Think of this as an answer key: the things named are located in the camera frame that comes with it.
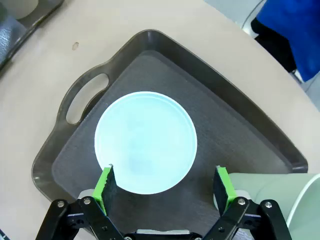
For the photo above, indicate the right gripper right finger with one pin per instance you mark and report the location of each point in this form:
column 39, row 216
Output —
column 225, row 187

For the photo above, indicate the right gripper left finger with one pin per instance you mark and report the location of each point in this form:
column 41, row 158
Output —
column 102, row 185

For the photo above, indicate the light green tall cup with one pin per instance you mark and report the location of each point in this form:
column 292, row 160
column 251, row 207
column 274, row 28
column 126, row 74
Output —
column 275, row 190

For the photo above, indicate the light blue bowl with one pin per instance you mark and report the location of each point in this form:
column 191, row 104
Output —
column 145, row 142

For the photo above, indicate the teal cloth mat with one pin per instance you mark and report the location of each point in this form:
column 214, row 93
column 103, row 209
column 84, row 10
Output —
column 7, row 37

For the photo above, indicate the person in blue shirt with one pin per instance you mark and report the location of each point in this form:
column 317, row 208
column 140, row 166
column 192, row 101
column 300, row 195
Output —
column 300, row 25

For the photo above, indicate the pale green bowl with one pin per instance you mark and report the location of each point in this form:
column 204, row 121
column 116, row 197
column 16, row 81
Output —
column 22, row 7

